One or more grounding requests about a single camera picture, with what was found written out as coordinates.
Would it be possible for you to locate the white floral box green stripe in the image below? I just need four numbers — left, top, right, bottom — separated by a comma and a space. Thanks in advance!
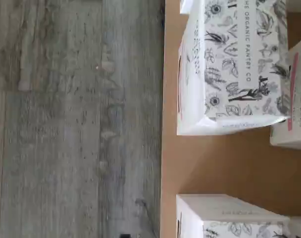
175, 193, 291, 238

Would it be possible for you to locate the white floral box pink stripe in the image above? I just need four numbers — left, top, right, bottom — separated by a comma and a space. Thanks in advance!
176, 0, 289, 136
269, 36, 301, 147

